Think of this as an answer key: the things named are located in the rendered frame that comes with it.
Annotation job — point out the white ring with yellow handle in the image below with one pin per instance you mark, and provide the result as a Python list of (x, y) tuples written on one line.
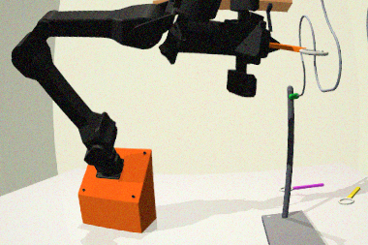
[(350, 197)]

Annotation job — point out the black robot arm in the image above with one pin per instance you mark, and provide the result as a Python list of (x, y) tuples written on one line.
[(140, 26)]

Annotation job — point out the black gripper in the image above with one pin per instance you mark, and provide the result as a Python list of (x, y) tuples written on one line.
[(239, 82)]

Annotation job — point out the orange handle with grey loop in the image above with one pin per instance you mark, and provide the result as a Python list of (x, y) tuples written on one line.
[(304, 50)]

